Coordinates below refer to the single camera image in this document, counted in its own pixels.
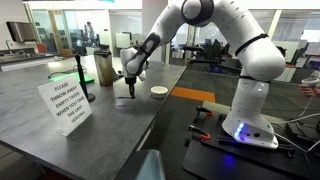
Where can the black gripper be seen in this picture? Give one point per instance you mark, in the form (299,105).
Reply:
(130,80)

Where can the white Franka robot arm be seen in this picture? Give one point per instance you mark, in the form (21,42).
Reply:
(246,66)

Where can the person hand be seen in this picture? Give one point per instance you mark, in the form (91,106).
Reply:
(309,91)

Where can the small white bowl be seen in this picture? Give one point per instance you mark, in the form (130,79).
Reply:
(159,91)

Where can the black pole stand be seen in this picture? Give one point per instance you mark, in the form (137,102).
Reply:
(82,78)

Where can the green flat tray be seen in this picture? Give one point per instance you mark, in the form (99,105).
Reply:
(68,77)

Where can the white printed notice sign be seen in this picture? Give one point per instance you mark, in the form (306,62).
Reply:
(65,103)

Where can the person in background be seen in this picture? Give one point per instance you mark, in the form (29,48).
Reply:
(90,33)

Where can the teal chair back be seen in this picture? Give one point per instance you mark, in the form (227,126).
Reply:
(146,165)

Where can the red chair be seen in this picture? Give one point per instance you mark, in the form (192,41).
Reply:
(41,48)

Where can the metal sink faucet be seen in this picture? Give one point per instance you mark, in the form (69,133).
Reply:
(8,46)

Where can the white handheld controller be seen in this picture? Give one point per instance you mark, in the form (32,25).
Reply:
(310,81)

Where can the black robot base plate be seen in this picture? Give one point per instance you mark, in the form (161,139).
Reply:
(233,156)

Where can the wall paper towel dispenser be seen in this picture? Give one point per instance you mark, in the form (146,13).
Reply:
(20,31)

